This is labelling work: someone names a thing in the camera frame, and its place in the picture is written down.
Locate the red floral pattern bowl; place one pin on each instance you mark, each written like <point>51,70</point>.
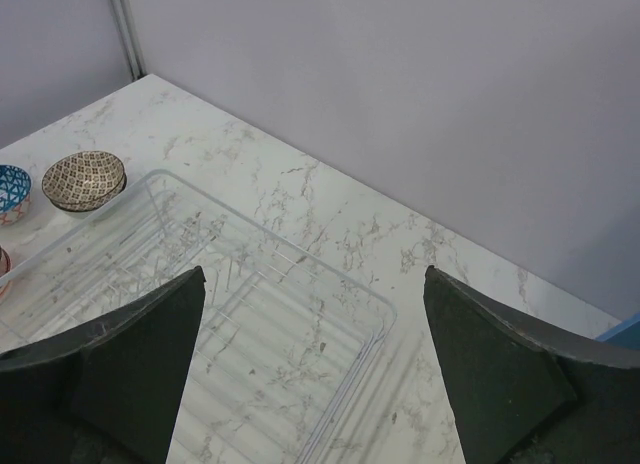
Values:
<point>5,262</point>

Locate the blue toy shelf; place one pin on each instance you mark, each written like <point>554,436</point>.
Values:
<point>625,333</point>

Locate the brown lattice pattern bowl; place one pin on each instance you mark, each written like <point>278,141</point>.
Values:
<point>84,181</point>

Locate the aluminium corner post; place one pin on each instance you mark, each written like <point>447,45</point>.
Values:
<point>126,28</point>

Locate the clear wire dish rack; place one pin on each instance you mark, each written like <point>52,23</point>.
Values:
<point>284,341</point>

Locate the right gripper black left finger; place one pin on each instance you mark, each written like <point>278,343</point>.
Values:
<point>108,390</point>

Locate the blue triangle pattern bowl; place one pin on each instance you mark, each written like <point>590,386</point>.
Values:
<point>16,186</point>

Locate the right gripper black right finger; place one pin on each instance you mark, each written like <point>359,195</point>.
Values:
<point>525,391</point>

